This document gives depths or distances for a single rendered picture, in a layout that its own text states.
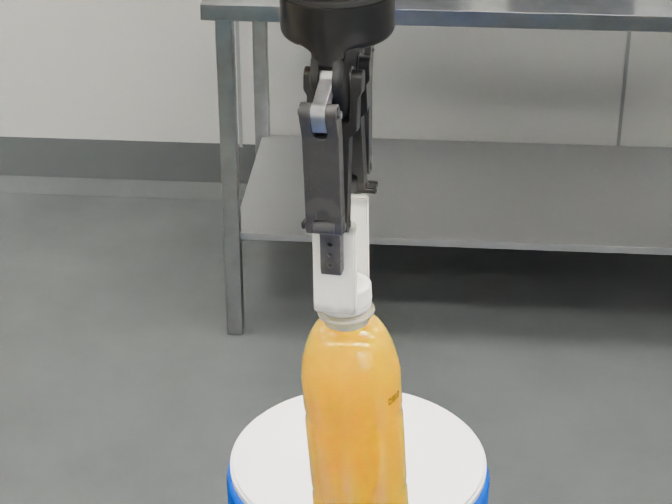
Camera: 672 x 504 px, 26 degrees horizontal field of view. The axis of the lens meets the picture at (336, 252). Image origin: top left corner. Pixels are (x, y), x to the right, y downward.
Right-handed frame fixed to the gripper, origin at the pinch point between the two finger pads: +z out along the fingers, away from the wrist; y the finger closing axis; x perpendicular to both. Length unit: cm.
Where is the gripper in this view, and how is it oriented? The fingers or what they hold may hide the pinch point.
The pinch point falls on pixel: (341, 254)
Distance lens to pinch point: 103.2
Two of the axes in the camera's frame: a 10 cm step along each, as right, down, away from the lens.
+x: -9.8, -0.9, 1.9
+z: 0.2, 8.8, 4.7
